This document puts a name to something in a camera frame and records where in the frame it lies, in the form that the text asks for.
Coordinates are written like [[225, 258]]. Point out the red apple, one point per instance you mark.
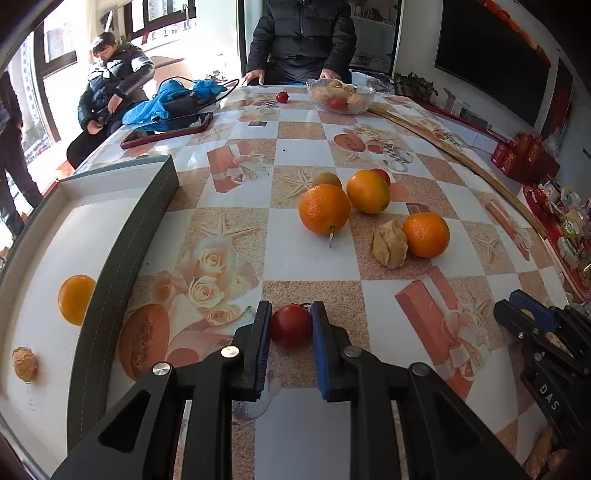
[[337, 103]]

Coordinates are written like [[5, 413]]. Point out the walnut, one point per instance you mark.
[[24, 363], [390, 243]]

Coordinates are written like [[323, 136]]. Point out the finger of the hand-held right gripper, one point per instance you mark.
[[531, 304], [510, 318]]

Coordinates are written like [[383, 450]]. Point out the black charger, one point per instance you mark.
[[182, 104]]

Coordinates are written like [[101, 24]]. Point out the white display cabinet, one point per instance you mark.
[[376, 41]]

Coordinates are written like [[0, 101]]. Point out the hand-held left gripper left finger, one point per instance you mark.
[[262, 350]]

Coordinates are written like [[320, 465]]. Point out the potted green plant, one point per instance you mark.
[[415, 87]]

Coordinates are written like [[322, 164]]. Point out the red tray of snacks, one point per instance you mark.
[[568, 230]]

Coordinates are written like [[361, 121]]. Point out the small red tomato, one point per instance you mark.
[[282, 97]]

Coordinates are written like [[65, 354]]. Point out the red hanging decorations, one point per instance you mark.
[[512, 23]]

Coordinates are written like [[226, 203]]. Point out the stack of red gift boxes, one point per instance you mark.
[[521, 157]]

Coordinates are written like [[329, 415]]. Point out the grey box with white interior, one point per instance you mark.
[[124, 258]]

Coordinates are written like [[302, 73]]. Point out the orange with green patch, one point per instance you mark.
[[368, 191]]

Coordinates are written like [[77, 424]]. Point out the low television stand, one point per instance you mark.
[[466, 129]]

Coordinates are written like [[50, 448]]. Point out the orange with stem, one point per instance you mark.
[[323, 207]]

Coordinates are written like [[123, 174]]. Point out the long wooden stick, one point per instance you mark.
[[461, 157]]

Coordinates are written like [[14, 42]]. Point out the blue cloth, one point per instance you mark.
[[143, 113]]

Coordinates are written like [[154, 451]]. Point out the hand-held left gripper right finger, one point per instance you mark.
[[321, 355]]

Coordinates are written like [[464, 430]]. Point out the person's right hand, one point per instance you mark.
[[542, 454]]

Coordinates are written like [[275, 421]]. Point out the black television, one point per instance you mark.
[[489, 60]]

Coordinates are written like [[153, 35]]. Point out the smartphone in red case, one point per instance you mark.
[[166, 130]]

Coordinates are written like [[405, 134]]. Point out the glass fruit bowl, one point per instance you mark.
[[344, 108]]

